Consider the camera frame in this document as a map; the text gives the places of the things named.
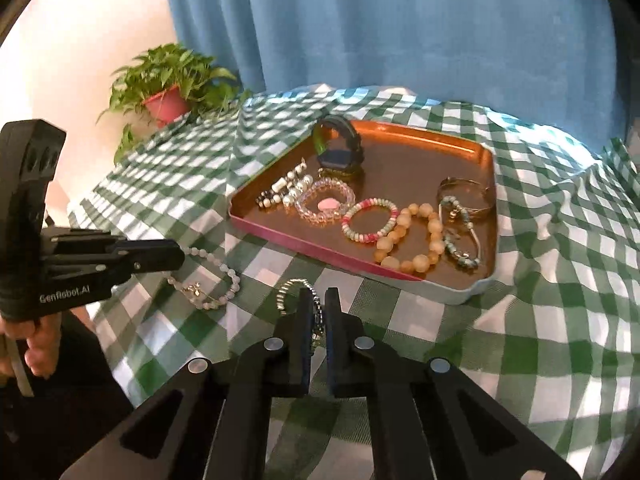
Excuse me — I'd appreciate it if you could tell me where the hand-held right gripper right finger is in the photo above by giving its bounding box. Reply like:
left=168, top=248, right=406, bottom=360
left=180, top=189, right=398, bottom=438
left=324, top=287, right=583, bottom=480

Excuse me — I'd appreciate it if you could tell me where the person's dark clothing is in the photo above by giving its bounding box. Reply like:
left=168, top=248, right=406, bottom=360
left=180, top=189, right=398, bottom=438
left=0, top=305, right=201, bottom=480

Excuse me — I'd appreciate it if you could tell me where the copper tray with pink rim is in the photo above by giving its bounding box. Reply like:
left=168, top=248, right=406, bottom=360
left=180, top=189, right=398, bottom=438
left=228, top=120, right=498, bottom=306

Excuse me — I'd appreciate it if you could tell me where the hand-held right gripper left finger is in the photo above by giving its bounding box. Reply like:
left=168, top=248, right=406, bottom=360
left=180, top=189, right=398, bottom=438
left=60, top=287, right=318, bottom=480

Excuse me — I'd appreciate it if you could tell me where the potted plant in red pot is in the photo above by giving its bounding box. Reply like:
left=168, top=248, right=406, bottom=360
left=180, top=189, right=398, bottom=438
left=97, top=42, right=251, bottom=166

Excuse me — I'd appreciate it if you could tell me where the silver rhinestone bracelet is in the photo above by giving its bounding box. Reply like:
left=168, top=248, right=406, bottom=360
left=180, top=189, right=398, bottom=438
left=276, top=278, right=328, bottom=356

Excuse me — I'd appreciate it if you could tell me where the green white checkered tablecloth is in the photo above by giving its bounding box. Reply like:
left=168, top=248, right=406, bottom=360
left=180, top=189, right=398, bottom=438
left=67, top=82, right=640, bottom=480

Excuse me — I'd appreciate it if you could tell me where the turquoise bead bracelet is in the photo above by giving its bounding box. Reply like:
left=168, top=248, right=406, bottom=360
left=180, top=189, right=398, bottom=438
left=439, top=196, right=483, bottom=268

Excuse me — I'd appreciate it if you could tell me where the pink white bead bracelet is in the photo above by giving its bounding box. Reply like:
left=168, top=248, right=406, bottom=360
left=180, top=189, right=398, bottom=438
left=341, top=198, right=399, bottom=244

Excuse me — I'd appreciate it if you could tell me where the blue curtain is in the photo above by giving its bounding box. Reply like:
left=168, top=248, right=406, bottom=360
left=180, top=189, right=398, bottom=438
left=160, top=0, right=626, bottom=141

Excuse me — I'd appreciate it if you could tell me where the black white bead bracelet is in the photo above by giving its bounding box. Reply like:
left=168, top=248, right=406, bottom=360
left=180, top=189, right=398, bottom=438
left=256, top=160, right=313, bottom=211

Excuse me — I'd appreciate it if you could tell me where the pale bead bracelet with charm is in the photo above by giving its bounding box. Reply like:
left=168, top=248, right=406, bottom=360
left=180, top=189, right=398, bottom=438
left=167, top=245, right=242, bottom=311

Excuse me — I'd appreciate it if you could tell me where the clear pink crystal bracelet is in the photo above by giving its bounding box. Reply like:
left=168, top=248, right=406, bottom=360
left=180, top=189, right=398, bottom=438
left=295, top=177, right=358, bottom=228

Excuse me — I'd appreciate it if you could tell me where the large orange bead bracelet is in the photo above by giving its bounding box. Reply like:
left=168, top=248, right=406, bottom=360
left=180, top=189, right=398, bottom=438
left=374, top=202, right=446, bottom=276

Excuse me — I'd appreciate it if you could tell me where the person's left hand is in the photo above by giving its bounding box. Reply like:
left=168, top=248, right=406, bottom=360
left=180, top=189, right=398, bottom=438
left=0, top=310, right=63, bottom=381

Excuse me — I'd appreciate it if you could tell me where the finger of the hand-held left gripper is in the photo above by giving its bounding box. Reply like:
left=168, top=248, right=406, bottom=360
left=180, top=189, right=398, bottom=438
left=112, top=239, right=186, bottom=276

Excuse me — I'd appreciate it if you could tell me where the metal bangle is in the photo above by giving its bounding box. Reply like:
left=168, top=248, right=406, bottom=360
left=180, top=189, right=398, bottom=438
left=437, top=176, right=493, bottom=221

